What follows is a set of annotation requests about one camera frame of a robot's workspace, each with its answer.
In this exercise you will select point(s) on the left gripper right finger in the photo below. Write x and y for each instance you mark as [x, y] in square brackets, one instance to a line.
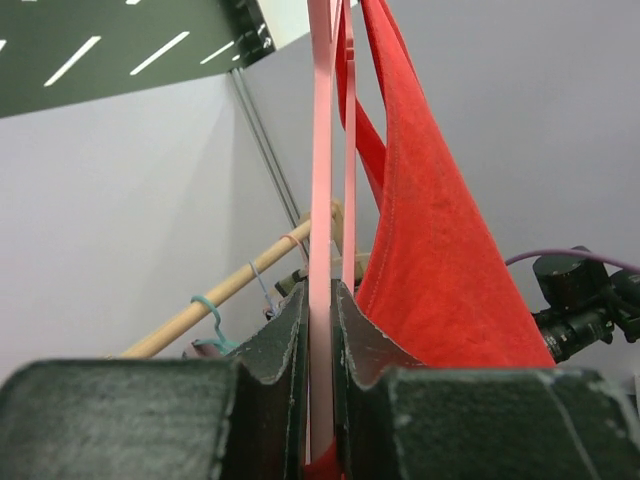
[399, 419]

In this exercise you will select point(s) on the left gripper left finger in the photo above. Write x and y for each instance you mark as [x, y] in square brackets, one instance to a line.
[242, 416]

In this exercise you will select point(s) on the teal plastic hanger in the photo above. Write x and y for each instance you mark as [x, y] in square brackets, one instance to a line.
[222, 344]

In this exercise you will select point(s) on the mauve tank top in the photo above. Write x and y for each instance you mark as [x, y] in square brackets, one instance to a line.
[209, 348]

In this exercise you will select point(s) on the red tank top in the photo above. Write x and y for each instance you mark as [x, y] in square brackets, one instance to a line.
[436, 283]

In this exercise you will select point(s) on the pink plastic hanger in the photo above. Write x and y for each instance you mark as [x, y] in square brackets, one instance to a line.
[332, 39]

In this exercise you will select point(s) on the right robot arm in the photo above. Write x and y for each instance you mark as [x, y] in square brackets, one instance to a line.
[588, 297]

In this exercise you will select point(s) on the wooden clothes rack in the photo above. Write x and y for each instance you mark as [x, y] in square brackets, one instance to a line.
[235, 285]

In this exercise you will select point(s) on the blue wire hanger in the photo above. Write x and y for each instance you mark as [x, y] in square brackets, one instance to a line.
[271, 310]

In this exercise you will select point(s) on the aluminium wall profile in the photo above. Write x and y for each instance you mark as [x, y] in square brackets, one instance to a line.
[265, 147]

